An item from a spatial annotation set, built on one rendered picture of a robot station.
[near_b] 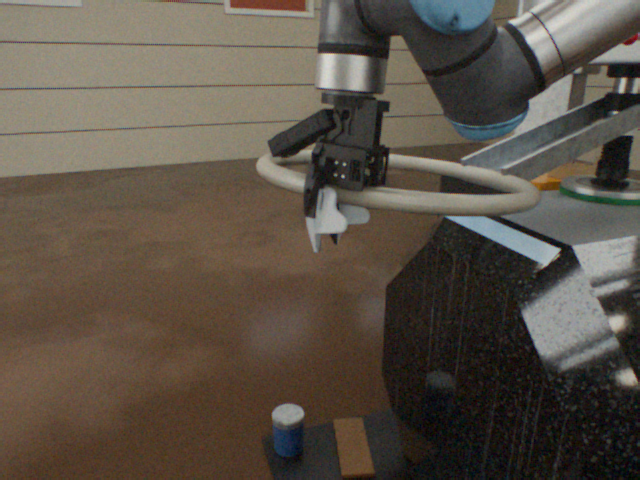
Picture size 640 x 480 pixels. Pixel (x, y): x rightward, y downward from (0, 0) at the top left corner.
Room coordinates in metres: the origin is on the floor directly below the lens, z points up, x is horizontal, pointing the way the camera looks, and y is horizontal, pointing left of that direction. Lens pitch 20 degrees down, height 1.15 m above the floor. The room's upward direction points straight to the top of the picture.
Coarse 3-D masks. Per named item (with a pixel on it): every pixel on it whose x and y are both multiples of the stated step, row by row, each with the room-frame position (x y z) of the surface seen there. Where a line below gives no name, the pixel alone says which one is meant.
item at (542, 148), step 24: (552, 120) 1.12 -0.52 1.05; (576, 120) 1.15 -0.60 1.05; (624, 120) 1.06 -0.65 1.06; (504, 144) 1.05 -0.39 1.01; (528, 144) 1.08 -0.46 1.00; (552, 144) 0.97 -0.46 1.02; (576, 144) 0.99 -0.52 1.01; (600, 144) 1.03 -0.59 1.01; (504, 168) 0.90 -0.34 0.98; (528, 168) 0.93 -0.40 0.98; (552, 168) 0.96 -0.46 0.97
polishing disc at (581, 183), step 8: (576, 176) 1.24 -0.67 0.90; (584, 176) 1.24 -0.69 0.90; (592, 176) 1.24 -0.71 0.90; (568, 184) 1.15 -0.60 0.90; (576, 184) 1.15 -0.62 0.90; (584, 184) 1.15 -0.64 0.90; (592, 184) 1.15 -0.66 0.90; (632, 184) 1.15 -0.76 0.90; (584, 192) 1.10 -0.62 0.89; (592, 192) 1.08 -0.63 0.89; (600, 192) 1.07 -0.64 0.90; (608, 192) 1.07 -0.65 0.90; (616, 192) 1.06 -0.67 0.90; (624, 192) 1.06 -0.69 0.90; (632, 192) 1.06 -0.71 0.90
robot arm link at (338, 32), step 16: (336, 0) 0.61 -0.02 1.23; (352, 0) 0.59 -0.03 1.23; (320, 16) 0.65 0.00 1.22; (336, 16) 0.62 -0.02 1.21; (352, 16) 0.60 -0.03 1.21; (320, 32) 0.64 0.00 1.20; (336, 32) 0.61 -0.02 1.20; (352, 32) 0.61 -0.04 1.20; (368, 32) 0.60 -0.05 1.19; (320, 48) 0.63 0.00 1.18; (336, 48) 0.61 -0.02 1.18; (352, 48) 0.61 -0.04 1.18; (368, 48) 0.61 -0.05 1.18; (384, 48) 0.63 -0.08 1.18
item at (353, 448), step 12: (336, 420) 1.35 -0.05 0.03; (348, 420) 1.35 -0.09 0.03; (360, 420) 1.35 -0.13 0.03; (336, 432) 1.29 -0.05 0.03; (348, 432) 1.29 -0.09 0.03; (360, 432) 1.29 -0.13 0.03; (348, 444) 1.23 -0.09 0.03; (360, 444) 1.23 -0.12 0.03; (348, 456) 1.18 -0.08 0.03; (360, 456) 1.18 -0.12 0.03; (348, 468) 1.13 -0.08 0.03; (360, 468) 1.13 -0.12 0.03; (372, 468) 1.13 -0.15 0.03
